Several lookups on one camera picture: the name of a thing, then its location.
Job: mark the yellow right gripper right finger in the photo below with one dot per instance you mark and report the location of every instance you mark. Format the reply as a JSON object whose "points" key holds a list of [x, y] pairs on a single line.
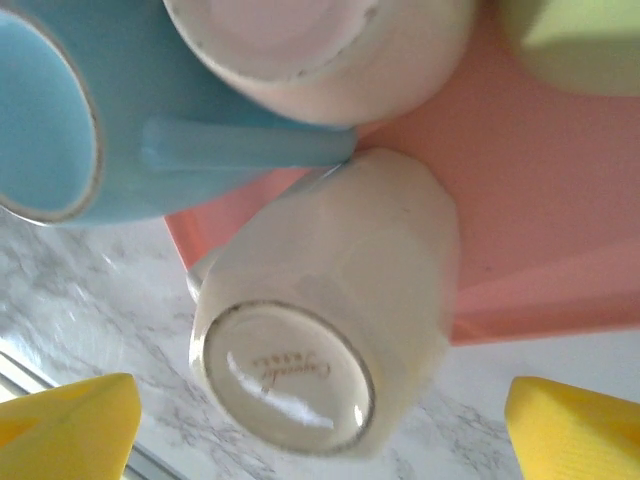
{"points": [[580, 435]]}

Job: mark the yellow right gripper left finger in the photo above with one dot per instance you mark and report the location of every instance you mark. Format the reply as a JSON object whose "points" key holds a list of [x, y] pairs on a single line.
{"points": [[65, 430]]}

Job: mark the white faceted mug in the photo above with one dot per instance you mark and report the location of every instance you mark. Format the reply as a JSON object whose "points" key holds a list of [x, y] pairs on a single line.
{"points": [[325, 250]]}

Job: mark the light blue mug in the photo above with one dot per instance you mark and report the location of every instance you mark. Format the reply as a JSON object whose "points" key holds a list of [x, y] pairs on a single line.
{"points": [[150, 75]]}

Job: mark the light green mug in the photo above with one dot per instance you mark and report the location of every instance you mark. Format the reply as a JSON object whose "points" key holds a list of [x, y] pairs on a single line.
{"points": [[575, 40]]}

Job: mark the pale pink mug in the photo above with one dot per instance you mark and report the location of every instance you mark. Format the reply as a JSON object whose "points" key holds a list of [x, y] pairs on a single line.
{"points": [[310, 50]]}

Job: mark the pink plastic tray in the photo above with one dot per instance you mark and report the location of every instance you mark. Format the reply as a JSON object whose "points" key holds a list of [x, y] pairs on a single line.
{"points": [[525, 200]]}

